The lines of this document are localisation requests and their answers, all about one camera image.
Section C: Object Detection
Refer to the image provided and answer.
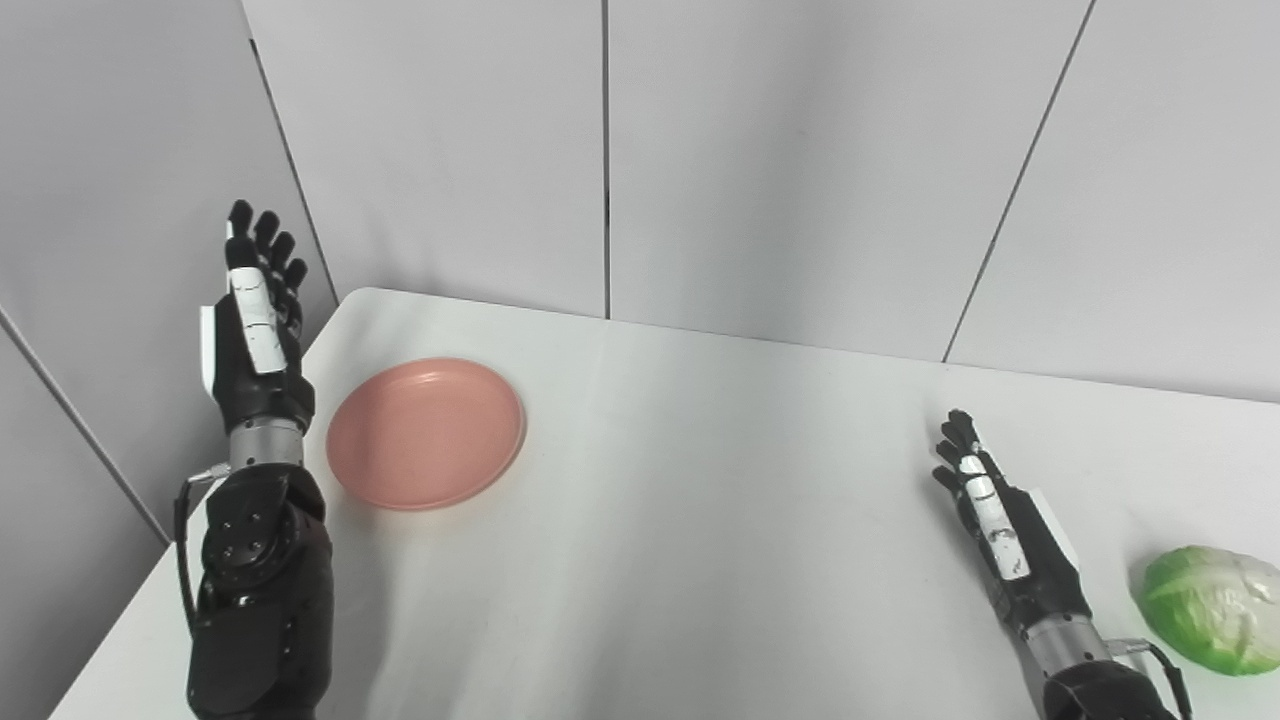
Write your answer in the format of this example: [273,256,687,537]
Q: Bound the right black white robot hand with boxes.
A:
[932,409,1093,633]

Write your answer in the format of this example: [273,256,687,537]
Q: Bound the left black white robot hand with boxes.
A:
[198,200,317,435]

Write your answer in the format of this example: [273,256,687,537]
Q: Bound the pink plate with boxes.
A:
[326,358,527,512]

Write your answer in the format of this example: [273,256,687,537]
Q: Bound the green white cabbage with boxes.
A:
[1132,545,1280,677]

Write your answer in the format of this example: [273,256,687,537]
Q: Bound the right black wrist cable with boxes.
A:
[1108,638,1195,720]

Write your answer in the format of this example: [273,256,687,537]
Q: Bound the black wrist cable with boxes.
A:
[174,462,233,641]
[1108,638,1195,720]

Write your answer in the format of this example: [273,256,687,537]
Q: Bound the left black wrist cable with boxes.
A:
[174,462,233,641]

